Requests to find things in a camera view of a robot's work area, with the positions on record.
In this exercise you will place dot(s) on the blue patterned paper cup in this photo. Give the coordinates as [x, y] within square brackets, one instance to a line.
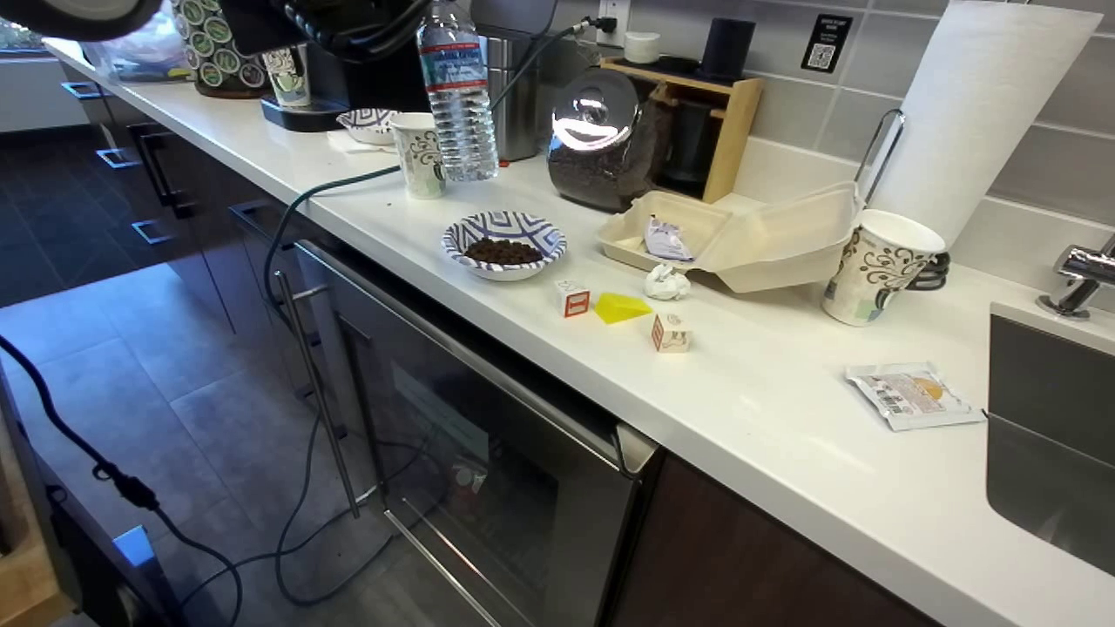
[419, 156]
[288, 76]

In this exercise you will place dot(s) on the black equipment stand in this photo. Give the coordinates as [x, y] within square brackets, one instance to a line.
[80, 559]

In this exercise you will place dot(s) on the white paper towel roll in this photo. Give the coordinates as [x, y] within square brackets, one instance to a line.
[986, 115]

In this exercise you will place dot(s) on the steel sink basin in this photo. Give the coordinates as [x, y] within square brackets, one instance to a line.
[1049, 441]

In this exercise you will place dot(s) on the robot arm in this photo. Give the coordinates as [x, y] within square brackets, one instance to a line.
[70, 14]

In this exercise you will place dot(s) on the flat printed sachet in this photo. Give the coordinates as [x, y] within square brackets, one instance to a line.
[912, 394]

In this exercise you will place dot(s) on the patterned bowl with coffee grounds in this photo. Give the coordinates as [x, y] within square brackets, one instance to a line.
[507, 247]

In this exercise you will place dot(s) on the brown patterned paper cup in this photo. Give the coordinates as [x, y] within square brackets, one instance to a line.
[880, 270]

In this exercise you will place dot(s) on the clear plastic bag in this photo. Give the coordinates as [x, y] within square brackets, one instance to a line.
[145, 52]

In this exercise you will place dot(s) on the small blue patterned bowl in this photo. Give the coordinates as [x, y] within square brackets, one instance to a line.
[370, 122]

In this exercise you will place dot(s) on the crumpled white paper ball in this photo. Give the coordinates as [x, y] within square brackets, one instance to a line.
[667, 280]

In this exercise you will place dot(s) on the QR code wall sign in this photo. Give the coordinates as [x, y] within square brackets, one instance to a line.
[827, 45]

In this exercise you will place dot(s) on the Keurig coffee machine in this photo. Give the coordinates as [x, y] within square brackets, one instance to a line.
[370, 70]

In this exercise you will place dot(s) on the small red white packet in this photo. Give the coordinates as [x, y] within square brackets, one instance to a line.
[577, 306]

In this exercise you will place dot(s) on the small yellow packet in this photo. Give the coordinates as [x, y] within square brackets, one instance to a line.
[621, 309]

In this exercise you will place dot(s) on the clear plastic water bottle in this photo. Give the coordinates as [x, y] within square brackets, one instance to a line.
[458, 105]

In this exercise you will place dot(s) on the white wall outlet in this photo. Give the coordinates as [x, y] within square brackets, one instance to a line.
[612, 20]

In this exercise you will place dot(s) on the chrome sink faucet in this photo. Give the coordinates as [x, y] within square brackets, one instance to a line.
[1080, 272]

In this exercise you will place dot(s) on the dark wood cabinet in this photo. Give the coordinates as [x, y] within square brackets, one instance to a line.
[186, 161]

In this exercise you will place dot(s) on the stainless dishwasher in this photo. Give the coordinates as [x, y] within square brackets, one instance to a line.
[489, 465]

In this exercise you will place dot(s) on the green box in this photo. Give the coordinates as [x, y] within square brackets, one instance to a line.
[520, 91]

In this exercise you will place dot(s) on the black cylinder container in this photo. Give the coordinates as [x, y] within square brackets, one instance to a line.
[728, 52]

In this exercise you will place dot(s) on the wooden countertop rack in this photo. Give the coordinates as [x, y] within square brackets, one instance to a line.
[725, 127]

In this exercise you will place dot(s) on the small white cup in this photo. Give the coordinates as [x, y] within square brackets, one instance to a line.
[641, 47]

